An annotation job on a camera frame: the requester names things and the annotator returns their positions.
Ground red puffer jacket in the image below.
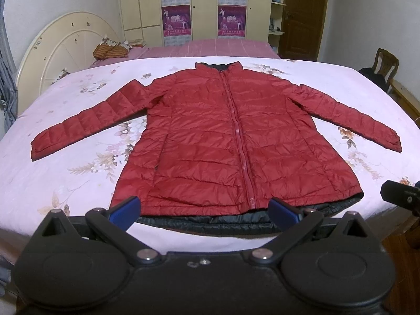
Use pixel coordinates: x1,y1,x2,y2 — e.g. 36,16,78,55
31,63,402,235

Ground dark clothes on chair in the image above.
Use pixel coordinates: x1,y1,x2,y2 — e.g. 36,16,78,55
359,67,388,92

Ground floral white bed quilt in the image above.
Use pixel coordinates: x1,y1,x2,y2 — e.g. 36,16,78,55
1,58,419,260

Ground wooden side table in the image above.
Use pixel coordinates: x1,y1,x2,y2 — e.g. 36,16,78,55
390,79,420,127

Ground wooden chair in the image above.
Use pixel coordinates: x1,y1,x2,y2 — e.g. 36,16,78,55
372,48,399,93

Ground grey curtain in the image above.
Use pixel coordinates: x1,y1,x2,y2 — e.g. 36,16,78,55
1,0,19,132

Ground cream round headboard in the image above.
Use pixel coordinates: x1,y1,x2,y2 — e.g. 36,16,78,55
16,12,120,114

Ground pink bed sheet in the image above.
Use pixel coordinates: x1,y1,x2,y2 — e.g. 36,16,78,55
90,38,280,68

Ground open corner shelf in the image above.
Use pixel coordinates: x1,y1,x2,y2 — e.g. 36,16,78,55
268,0,286,55

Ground lower left purple poster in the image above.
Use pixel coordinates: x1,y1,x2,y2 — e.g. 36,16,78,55
162,5,192,46

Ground lower right purple poster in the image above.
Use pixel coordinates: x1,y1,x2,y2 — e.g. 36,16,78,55
218,5,246,38

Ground cream wardrobe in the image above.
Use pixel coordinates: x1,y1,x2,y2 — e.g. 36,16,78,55
120,0,271,47

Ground brown wooden door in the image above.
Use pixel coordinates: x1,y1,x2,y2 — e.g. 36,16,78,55
279,0,327,61

